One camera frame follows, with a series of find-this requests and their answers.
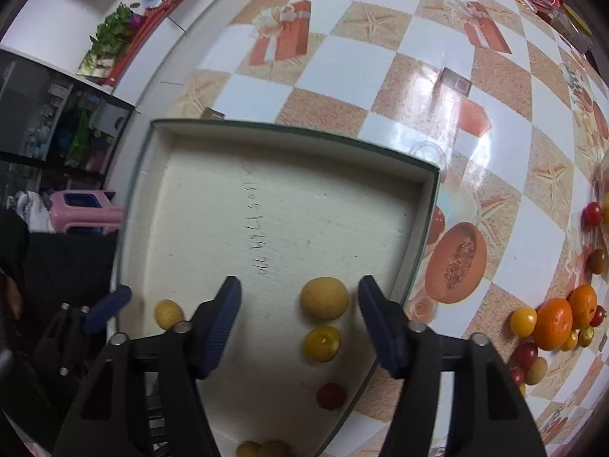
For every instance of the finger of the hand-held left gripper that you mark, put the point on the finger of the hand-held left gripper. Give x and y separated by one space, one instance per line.
112 304

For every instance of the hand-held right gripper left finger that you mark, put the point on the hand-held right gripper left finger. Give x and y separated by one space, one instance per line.
221 328

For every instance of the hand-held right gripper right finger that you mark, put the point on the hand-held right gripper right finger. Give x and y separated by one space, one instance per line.
380 328

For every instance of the small brown longan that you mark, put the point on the small brown longan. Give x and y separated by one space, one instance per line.
168 314

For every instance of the large brown longan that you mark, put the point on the large brown longan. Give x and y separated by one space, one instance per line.
324 299

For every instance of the red cherry tomato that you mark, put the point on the red cherry tomato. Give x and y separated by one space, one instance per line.
597 315
593 213
525 354
516 376
331 396

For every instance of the yellowish brown longan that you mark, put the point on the yellowish brown longan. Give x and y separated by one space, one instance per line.
276 450

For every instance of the green-edged white cardboard box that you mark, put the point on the green-edged white cardboard box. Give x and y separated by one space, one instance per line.
285 209

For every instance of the pink plastic stool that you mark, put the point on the pink plastic stool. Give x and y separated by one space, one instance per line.
85 209

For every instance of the white cloth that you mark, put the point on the white cloth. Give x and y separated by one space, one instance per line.
26 204

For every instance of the orange mandarin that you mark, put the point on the orange mandarin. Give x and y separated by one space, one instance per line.
553 323
584 301

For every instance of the black shelf unit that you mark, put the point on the black shelf unit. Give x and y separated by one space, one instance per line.
47 119

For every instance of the brownish yellow cherry tomato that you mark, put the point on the brownish yellow cherry tomato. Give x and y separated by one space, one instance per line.
595 261

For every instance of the green potted plant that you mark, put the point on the green potted plant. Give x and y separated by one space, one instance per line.
114 33

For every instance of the pile of colourful snack packets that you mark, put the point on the pile of colourful snack packets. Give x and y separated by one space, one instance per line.
566 14

